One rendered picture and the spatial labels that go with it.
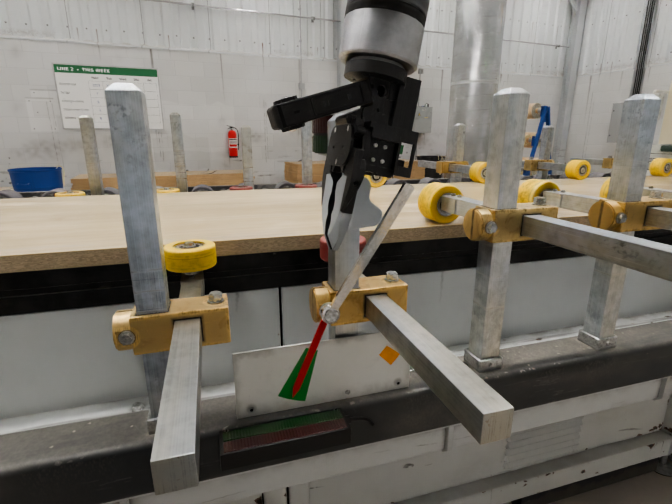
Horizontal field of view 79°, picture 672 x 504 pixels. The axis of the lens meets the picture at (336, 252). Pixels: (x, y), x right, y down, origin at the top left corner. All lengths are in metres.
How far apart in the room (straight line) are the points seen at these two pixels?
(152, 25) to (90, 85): 1.33
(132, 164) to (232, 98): 7.24
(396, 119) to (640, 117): 0.45
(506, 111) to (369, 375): 0.42
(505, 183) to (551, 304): 0.52
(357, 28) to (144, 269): 0.36
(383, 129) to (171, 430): 0.35
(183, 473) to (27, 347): 0.54
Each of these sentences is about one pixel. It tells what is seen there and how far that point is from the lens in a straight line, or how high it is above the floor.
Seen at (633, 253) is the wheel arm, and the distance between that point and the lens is 0.56.
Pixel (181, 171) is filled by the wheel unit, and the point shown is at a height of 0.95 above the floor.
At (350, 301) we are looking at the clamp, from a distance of 0.57.
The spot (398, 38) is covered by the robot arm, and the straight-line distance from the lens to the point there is 0.48.
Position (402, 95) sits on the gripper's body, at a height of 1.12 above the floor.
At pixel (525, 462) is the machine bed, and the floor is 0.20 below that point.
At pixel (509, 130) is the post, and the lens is 0.65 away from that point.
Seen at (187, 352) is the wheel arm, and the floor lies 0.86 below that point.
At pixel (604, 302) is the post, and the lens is 0.87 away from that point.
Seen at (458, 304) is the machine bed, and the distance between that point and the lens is 0.95.
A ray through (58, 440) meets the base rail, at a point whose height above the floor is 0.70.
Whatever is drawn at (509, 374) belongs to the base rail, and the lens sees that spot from 0.76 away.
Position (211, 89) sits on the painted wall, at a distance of 7.70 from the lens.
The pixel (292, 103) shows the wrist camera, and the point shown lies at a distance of 0.45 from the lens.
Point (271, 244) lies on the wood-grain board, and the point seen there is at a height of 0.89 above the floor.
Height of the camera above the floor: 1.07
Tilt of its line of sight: 16 degrees down
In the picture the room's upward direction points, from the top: straight up
